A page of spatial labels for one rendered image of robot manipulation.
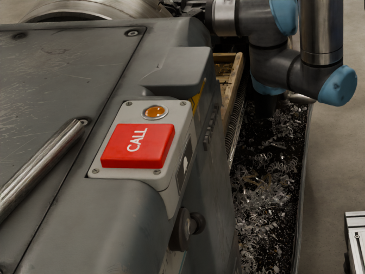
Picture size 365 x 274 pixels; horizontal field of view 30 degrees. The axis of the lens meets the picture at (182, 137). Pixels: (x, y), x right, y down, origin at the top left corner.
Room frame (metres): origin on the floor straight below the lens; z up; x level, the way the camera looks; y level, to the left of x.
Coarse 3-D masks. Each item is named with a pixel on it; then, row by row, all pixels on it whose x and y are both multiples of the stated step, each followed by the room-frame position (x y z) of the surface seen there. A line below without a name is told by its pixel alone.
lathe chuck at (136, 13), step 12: (48, 0) 1.03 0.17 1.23; (60, 0) 1.01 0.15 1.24; (72, 0) 1.00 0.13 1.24; (84, 0) 1.00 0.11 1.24; (96, 0) 1.00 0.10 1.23; (108, 0) 1.00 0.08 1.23; (120, 0) 1.01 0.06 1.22; (132, 0) 1.02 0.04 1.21; (132, 12) 0.98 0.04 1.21; (144, 12) 1.00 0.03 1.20; (156, 12) 1.02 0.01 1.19; (168, 12) 1.04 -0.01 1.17
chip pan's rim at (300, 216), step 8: (312, 104) 1.58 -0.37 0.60; (304, 152) 1.37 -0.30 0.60; (304, 160) 1.33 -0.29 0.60; (304, 168) 1.30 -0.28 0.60; (304, 176) 1.27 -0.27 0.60; (304, 184) 1.24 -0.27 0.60; (296, 232) 1.11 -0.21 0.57; (296, 240) 1.07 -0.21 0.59; (296, 248) 1.04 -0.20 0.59; (296, 256) 1.02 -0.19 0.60; (296, 264) 0.99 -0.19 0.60; (296, 272) 0.97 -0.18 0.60
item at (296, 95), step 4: (288, 96) 1.48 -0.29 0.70; (292, 96) 1.47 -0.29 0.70; (296, 96) 1.46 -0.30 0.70; (300, 96) 1.46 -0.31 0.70; (304, 96) 1.46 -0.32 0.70; (288, 100) 1.47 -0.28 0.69; (292, 100) 1.46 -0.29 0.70; (296, 100) 1.46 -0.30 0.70; (300, 100) 1.45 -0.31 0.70; (304, 100) 1.45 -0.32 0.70; (308, 100) 1.45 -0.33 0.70; (312, 100) 1.45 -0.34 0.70; (316, 100) 1.45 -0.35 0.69
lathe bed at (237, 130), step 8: (216, 48) 1.51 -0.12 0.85; (232, 48) 1.47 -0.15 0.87; (248, 48) 1.51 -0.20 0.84; (240, 80) 1.37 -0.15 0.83; (240, 88) 1.40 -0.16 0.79; (240, 96) 1.37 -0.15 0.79; (240, 104) 1.34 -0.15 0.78; (232, 112) 1.30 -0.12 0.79; (240, 112) 1.37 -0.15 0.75; (232, 120) 1.27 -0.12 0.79; (240, 120) 1.38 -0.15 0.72; (232, 128) 1.24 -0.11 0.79; (240, 128) 1.35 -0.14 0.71; (224, 136) 1.15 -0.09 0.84; (232, 136) 1.22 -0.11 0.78; (232, 144) 1.24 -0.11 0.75; (232, 152) 1.25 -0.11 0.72; (232, 160) 1.23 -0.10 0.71
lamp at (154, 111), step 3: (150, 108) 0.61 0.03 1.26; (153, 108) 0.61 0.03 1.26; (156, 108) 0.61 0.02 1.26; (159, 108) 0.61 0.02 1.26; (162, 108) 0.61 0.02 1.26; (147, 111) 0.60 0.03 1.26; (150, 111) 0.60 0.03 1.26; (153, 111) 0.60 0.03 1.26; (156, 111) 0.60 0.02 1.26; (159, 111) 0.60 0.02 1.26; (162, 111) 0.60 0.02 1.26; (147, 114) 0.60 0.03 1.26; (150, 114) 0.60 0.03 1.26; (153, 114) 0.60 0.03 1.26; (156, 114) 0.60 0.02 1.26; (159, 114) 0.60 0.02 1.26
